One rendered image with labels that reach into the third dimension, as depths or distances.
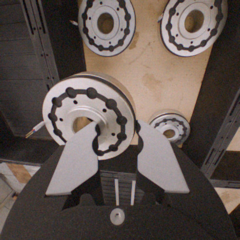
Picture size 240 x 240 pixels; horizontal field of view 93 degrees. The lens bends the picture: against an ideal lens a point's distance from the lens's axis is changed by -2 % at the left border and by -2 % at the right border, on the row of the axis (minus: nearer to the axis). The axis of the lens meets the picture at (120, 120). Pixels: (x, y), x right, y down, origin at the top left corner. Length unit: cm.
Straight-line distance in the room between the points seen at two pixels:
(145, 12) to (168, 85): 15
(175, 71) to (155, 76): 4
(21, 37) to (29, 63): 5
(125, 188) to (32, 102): 46
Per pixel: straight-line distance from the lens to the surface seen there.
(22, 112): 47
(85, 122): 16
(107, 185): 57
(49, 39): 22
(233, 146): 47
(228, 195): 67
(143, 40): 28
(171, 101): 31
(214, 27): 29
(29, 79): 40
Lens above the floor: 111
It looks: 60 degrees down
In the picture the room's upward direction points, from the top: 167 degrees counter-clockwise
